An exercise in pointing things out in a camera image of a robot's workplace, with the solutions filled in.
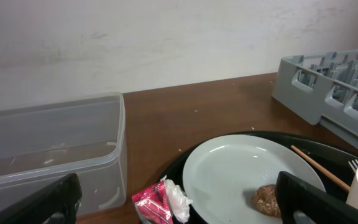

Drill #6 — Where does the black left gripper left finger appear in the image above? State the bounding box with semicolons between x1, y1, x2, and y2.
0;173;82;224

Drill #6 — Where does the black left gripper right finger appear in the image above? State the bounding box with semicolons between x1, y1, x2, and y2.
275;171;358;224

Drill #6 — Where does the grey dishwasher rack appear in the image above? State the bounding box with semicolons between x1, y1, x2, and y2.
272;49;358;149

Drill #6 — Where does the brown cookie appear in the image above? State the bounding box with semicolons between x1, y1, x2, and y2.
252;184;281;218

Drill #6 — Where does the wooden chopstick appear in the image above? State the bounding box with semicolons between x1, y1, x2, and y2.
290;145;351;192

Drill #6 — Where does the round black tray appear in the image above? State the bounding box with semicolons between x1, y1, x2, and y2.
139;130;358;224

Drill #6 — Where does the clear plastic bin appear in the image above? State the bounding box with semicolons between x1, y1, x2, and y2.
0;93;127;215

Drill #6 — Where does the white plastic fork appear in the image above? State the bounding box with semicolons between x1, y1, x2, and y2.
348;159;358;173

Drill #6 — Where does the grey-white plate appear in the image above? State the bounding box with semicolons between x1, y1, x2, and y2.
182;134;325;224

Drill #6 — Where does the red snack wrapper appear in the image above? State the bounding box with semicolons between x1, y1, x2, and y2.
132;175;193;224

